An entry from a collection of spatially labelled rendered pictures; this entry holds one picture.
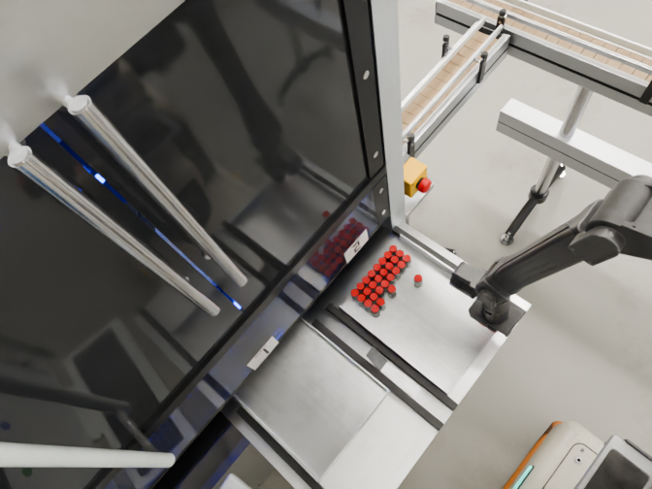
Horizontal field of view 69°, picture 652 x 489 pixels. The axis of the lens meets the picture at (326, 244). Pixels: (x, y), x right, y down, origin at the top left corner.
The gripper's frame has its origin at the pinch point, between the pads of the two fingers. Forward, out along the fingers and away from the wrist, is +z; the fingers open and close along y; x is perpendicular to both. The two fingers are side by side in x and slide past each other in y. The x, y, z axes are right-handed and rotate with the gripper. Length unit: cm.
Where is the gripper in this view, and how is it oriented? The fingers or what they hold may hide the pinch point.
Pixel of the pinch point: (494, 326)
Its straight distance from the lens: 124.4
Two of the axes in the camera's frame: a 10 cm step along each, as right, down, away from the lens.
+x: -6.5, 7.3, -2.2
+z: 2.7, 5.0, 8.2
